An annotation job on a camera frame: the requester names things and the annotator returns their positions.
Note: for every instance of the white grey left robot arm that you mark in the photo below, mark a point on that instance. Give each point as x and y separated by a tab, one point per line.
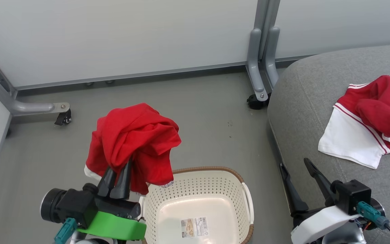
93	240

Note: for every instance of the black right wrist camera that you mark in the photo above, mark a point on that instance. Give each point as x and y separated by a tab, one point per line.
352	195

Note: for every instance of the white perforated laundry basket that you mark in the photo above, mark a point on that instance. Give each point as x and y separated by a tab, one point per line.
208	189

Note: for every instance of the red and white shirt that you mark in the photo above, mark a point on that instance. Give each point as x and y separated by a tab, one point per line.
367	115

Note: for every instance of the grey fabric sofa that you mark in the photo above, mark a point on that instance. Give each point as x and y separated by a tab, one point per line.
306	112

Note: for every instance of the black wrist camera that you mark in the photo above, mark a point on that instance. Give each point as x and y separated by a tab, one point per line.
69	205
352	195

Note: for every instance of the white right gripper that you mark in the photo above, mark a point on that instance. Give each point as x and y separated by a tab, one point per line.
317	225

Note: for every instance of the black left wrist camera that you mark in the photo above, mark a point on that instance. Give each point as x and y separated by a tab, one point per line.
69	205

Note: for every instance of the paper label sticker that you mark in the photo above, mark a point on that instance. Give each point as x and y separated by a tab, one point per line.
195	227

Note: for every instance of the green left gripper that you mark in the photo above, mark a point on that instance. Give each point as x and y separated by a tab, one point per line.
113	225

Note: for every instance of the black caster wheel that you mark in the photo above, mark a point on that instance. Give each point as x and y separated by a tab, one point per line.
63	118
255	101

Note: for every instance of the grey partition leg with plate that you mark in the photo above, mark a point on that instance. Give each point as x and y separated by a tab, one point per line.
29	107

